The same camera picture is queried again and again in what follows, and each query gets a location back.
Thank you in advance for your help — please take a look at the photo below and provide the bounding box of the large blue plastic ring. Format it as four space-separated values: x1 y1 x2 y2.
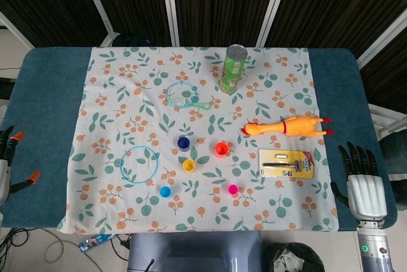
120 146 160 185

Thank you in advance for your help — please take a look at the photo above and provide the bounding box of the dark chair back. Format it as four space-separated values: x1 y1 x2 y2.
113 32 153 48

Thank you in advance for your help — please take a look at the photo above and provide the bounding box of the black floor cable bundle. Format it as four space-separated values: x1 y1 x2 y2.
0 227 29 272

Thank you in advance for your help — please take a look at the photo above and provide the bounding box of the dark teal chair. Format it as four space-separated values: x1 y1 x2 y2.
380 132 407 219

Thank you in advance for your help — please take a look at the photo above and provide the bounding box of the black cable by base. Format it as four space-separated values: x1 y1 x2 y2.
109 233 131 250

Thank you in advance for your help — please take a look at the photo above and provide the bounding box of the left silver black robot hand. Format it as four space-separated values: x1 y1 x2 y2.
0 125 41 206

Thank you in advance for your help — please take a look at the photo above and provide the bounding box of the yellow rubber chicken toy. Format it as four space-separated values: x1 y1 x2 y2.
240 115 335 139

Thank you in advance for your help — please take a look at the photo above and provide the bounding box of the teal table cover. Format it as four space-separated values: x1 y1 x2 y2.
0 46 399 232

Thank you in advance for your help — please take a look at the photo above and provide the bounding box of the orange plastic cup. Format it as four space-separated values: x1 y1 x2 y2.
214 140 230 158

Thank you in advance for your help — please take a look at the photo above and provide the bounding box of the green chips can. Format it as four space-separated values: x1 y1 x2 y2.
219 44 248 95

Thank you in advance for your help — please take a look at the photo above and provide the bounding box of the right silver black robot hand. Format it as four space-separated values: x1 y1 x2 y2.
330 141 389 222

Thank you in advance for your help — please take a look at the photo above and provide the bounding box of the floral print tablecloth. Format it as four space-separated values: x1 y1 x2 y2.
56 46 338 234

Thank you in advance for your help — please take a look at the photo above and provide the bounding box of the black trash bin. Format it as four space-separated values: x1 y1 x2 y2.
270 241 326 272

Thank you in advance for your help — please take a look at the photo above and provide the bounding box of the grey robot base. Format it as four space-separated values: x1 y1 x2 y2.
127 232 263 272

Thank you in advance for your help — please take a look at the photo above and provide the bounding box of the razor in yellow blister pack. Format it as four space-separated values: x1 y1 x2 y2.
258 148 316 179

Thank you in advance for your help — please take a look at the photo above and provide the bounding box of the dark blue plastic cup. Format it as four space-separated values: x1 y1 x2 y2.
176 136 191 152

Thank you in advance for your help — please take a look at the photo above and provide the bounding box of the white metal rack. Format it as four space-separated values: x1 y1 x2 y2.
368 103 407 141

